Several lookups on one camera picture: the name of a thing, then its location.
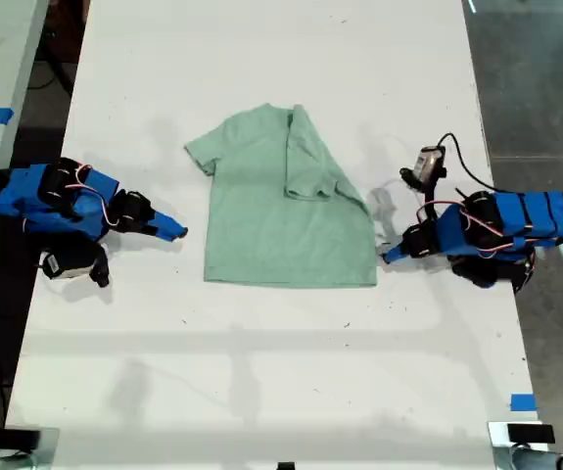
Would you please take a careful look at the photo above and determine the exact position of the black camera cable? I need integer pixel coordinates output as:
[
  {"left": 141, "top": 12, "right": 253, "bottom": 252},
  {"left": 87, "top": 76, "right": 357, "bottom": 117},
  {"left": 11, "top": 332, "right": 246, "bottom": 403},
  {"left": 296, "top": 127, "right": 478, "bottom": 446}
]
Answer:
[{"left": 437, "top": 131, "right": 500, "bottom": 193}]

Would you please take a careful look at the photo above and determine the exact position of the pale green T-shirt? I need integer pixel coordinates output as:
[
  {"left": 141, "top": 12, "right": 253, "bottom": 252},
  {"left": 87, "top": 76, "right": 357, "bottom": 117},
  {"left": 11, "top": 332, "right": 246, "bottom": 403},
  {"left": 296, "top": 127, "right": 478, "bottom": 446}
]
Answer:
[{"left": 183, "top": 102, "right": 378, "bottom": 289}]

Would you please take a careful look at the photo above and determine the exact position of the arm camera box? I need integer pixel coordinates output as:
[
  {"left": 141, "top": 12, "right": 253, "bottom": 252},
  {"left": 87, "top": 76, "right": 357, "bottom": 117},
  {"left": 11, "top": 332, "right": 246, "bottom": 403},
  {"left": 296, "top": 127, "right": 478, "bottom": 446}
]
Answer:
[
  {"left": 399, "top": 145, "right": 447, "bottom": 190},
  {"left": 40, "top": 239, "right": 112, "bottom": 289}
]

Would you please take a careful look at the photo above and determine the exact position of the black camera stalk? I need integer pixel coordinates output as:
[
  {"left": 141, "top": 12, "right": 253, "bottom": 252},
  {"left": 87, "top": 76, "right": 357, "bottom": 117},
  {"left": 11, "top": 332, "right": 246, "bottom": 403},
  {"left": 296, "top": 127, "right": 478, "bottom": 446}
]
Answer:
[{"left": 418, "top": 178, "right": 446, "bottom": 222}]

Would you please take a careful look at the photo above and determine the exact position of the red white servo wire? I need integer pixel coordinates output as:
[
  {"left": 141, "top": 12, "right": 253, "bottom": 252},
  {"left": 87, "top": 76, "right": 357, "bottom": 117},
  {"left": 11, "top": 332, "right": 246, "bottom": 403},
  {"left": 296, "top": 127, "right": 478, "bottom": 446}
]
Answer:
[{"left": 63, "top": 164, "right": 120, "bottom": 227}]

